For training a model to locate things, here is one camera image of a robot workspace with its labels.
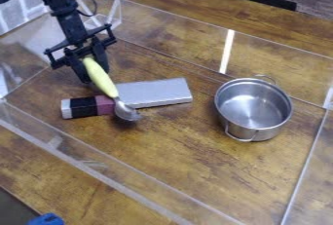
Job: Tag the blue object at bottom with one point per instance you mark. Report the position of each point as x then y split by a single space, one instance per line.
47 219

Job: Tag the small steel pot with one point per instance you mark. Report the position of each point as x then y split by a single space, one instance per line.
253 108

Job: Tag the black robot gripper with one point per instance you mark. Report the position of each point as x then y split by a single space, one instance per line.
82 42

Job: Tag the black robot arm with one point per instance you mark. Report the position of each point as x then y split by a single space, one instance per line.
59 8

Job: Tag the grey toy cleaver knife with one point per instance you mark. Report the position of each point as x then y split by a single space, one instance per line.
139 94

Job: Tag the clear acrylic enclosure panels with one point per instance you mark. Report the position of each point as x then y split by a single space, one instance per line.
173 161

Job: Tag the yellow handled metal spoon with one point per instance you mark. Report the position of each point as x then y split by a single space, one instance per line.
103 82

